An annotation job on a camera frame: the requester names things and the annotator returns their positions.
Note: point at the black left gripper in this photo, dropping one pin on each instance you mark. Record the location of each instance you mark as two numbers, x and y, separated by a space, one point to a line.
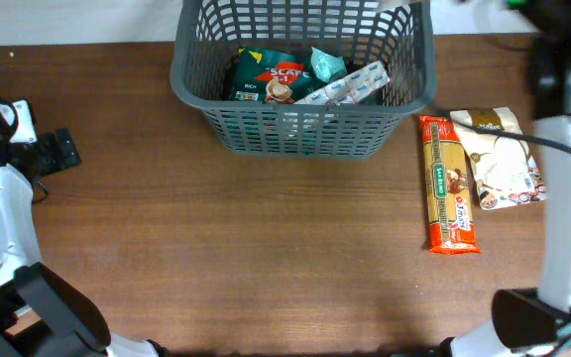
55 152

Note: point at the green Nescafe coffee bag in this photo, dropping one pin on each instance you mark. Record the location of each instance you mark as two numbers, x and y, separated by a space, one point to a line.
267 76

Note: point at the teal tissue packet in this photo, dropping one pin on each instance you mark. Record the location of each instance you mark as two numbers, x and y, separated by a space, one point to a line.
326 67

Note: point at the multicolour tissue pack strip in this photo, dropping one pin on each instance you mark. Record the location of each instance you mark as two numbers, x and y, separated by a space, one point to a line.
352 88

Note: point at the beige Pantree mushroom pouch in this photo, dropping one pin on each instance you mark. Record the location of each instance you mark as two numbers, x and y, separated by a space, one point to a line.
385 5

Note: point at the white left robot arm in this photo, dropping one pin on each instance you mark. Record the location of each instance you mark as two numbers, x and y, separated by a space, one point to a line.
40 313

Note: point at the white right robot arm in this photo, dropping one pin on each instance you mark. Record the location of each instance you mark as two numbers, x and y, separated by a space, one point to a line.
537 321

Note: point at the grey plastic basket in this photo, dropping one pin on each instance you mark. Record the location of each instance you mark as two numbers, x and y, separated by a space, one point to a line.
210 33

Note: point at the San Remo spaghetti packet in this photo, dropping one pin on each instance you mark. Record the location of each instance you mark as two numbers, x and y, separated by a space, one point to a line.
450 219

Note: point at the beige Pantree pouch upper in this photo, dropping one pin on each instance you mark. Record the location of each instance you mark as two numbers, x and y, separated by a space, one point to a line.
504 169

